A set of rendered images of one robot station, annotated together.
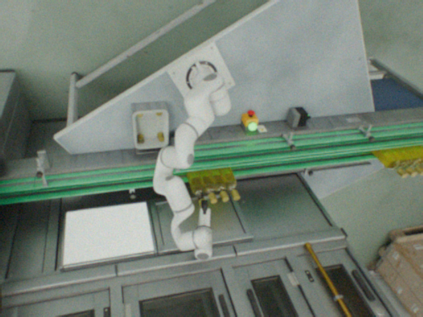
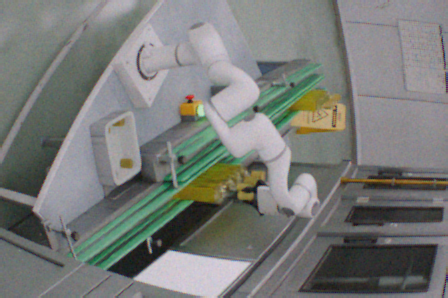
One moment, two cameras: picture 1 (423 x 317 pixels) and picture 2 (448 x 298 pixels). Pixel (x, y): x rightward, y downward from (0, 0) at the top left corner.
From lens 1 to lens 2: 134 cm
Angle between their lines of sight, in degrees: 45
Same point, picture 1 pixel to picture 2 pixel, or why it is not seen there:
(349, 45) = (225, 15)
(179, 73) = (131, 62)
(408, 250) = not seen: hidden behind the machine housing
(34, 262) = not seen: outside the picture
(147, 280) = (280, 280)
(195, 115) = (218, 53)
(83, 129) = (57, 184)
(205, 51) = (145, 33)
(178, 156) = (247, 83)
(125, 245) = (217, 278)
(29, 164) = not seen: hidden behind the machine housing
